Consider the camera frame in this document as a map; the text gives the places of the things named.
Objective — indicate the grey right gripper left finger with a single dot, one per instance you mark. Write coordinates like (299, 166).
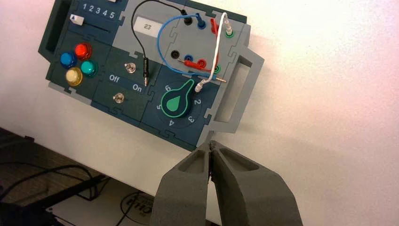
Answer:
(182, 196)

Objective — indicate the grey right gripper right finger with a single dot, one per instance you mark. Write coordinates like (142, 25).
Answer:
(249, 196)

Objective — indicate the green and black rotary knob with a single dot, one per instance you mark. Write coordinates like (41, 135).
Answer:
(177, 104)

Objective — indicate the black metal bar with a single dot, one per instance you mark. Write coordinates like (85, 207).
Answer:
(71, 191)

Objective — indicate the green push button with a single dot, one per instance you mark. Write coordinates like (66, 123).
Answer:
(89, 68)

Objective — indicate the yellow push button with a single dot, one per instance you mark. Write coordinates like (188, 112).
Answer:
(74, 77)

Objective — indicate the dark blurred object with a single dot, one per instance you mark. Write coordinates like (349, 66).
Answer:
(21, 215)

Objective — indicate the teal and grey task board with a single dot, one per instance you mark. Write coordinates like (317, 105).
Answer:
(121, 43)

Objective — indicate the white number display label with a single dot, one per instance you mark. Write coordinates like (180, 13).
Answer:
(147, 27)

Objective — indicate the red push button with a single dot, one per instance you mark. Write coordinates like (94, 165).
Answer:
(83, 50)

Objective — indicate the blue push button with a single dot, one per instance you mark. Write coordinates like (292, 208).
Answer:
(67, 59)

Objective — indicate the metal toggle switch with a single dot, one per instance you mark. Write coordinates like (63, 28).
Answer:
(130, 67)
(118, 98)

